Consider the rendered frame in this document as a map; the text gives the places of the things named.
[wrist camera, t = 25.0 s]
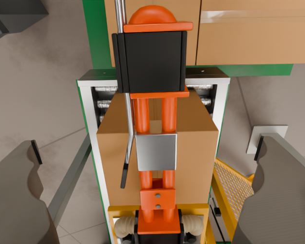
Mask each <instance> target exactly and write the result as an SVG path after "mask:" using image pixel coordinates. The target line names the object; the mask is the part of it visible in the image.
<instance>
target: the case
mask: <svg viewBox="0 0 305 244"><path fill-rule="evenodd" d="M148 99H149V119H150V121H157V120H162V98H148ZM176 130H177V133H178V137H177V165H176V170H175V189H176V196H175V204H195V203H208V197H209V191H210V185H211V179H212V173H213V167H214V159H215V153H216V147H217V141H218V135H219V130H218V128H217V127H216V125H215V123H214V121H213V120H212V118H211V116H210V114H209V112H208V111H207V109H206V107H205V106H204V104H203V102H202V101H201V99H200V97H199V95H198V94H197V92H196V90H189V97H177V121H176ZM96 137H97V142H98V147H99V153H100V157H101V162H102V168H103V173H104V178H105V183H106V188H107V195H108V200H109V204H110V206H123V205H141V199H140V190H141V189H140V178H139V170H138V168H137V157H136V142H135V138H134V140H133V145H132V150H131V156H130V161H129V166H128V172H127V178H126V184H125V188H124V189H122V188H120V186H121V180H122V171H123V165H124V160H125V155H126V149H127V143H128V138H129V131H128V122H127V113H126V104H125V95H124V92H123V93H119V92H118V91H116V92H115V94H114V96H113V98H112V100H111V102H110V105H109V107H108V109H107V111H106V113H105V115H104V118H103V120H102V122H101V124H100V126H99V128H98V130H97V133H96ZM152 178H163V171H162V170H154V171H152Z"/></svg>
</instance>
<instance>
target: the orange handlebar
mask: <svg viewBox="0 0 305 244"><path fill-rule="evenodd" d="M169 22H177V20H176V18H175V17H174V15H173V13H172V12H171V11H169V10H168V9H167V8H165V7H164V6H159V5H147V6H144V7H140V8H139V9H138V10H137V11H136V12H134V13H133V14H132V16H131V18H130V20H129V22H128V24H144V23H169ZM133 109H134V119H135V130H136V131H137V132H139V133H145V132H148V131H149V129H150V119H149V99H148V98H144V99H133ZM176 121H177V97H172V98H162V129H163V130H164V131H166V132H172V131H175V130H176ZM139 178H140V189H141V190H140V199H141V209H142V211H143V220H144V221H145V222H147V223H150V222H152V221H153V220H154V210H160V209H163V219H164V220H165V221H166V222H171V221H172V220H173V219H174V209H175V196H176V189H175V170H163V178H152V171H139Z"/></svg>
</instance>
